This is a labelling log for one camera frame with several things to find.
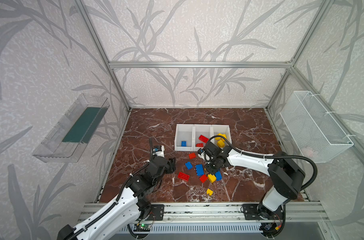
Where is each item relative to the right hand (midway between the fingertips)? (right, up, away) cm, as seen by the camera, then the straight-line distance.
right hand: (208, 163), depth 88 cm
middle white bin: (-1, +19, +14) cm, 23 cm away
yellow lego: (+12, +15, +13) cm, 24 cm away
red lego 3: (-3, -8, -3) cm, 9 cm away
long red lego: (-15, -7, -4) cm, 17 cm away
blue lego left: (-12, -1, +1) cm, 12 cm away
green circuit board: (-34, -26, -17) cm, 46 cm away
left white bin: (-16, +13, +17) cm, 26 cm away
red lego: (-2, +13, +13) cm, 18 cm away
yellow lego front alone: (0, -13, -8) cm, 15 cm away
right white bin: (+11, +20, +12) cm, 26 cm away
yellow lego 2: (+1, -7, -6) cm, 9 cm away
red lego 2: (-5, +9, +8) cm, 13 cm away
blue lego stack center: (-5, -4, 0) cm, 7 cm away
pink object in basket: (+47, +10, -16) cm, 51 cm away
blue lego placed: (-15, +10, +8) cm, 20 cm away
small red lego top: (-10, +3, +6) cm, 12 cm away
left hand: (-19, +7, -9) cm, 22 cm away
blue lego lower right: (+5, -6, -4) cm, 9 cm away
